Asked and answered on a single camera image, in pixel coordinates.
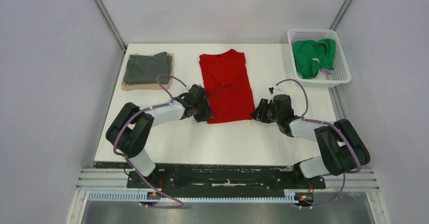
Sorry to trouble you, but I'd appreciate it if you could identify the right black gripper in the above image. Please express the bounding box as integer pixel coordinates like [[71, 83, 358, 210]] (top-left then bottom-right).
[[250, 99, 281, 124]]

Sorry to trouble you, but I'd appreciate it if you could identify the red t-shirt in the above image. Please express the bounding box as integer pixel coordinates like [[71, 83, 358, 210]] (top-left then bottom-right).
[[199, 49, 255, 124]]

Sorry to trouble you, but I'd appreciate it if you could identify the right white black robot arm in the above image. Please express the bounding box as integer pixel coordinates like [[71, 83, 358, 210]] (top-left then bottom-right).
[[251, 94, 370, 188]]

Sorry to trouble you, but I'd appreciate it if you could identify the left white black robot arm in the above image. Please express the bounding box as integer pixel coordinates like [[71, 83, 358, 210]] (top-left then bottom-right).
[[106, 84, 214, 187]]

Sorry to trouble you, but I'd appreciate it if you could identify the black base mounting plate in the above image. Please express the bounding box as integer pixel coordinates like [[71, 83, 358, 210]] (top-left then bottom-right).
[[94, 161, 327, 199]]

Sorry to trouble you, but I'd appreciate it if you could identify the green t-shirt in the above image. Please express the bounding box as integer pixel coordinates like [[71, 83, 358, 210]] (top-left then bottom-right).
[[292, 38, 336, 79]]

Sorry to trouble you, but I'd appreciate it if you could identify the folded dark grey t-shirt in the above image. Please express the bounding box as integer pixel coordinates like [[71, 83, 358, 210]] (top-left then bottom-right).
[[123, 52, 173, 85]]

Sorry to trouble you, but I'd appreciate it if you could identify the white plastic basket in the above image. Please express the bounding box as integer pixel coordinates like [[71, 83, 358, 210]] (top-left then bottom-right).
[[287, 28, 351, 87]]

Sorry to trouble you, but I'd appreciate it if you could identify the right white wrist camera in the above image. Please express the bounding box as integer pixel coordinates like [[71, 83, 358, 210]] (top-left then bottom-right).
[[269, 85, 281, 101]]

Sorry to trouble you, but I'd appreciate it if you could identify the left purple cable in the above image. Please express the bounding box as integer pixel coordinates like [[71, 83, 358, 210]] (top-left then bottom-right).
[[112, 74, 188, 209]]

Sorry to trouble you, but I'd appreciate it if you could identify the white slotted cable duct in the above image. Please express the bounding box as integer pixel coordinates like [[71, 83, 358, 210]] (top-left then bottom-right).
[[88, 191, 307, 204]]

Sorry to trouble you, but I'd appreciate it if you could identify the aluminium frame rail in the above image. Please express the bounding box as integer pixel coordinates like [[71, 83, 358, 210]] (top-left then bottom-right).
[[77, 168, 380, 193]]

